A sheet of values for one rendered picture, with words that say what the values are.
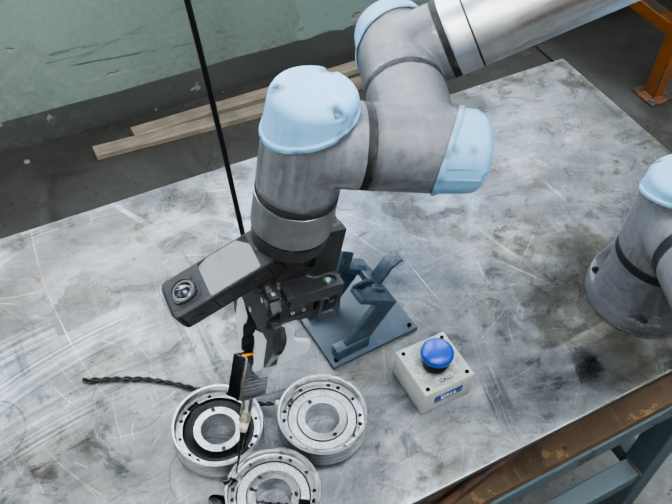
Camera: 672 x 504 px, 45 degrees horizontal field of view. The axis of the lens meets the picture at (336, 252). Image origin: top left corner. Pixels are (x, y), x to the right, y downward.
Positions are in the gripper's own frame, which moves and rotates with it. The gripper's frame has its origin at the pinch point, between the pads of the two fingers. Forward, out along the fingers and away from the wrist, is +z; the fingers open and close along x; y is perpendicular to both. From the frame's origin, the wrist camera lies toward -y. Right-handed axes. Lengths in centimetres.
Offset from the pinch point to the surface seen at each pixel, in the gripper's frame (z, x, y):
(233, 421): 10.7, -0.7, -1.4
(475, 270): 8.1, 7.9, 38.7
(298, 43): 73, 156, 91
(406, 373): 6.9, -4.3, 19.5
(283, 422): 9.7, -3.5, 3.6
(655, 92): 66, 93, 191
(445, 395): 7.4, -8.5, 22.7
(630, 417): 30, -13, 63
